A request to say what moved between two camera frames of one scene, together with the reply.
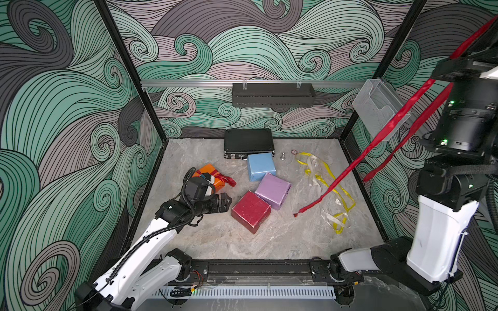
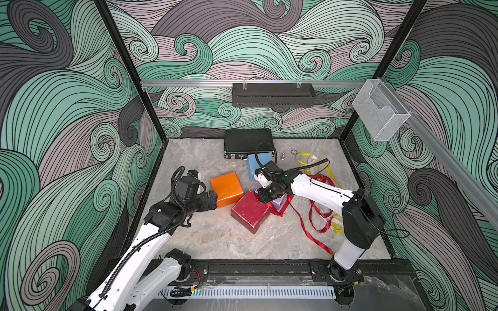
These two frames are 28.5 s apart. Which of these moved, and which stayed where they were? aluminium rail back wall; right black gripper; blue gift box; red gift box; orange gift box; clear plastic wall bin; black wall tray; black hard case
Moved: right black gripper; orange gift box
Stayed: aluminium rail back wall; red gift box; black wall tray; clear plastic wall bin; blue gift box; black hard case
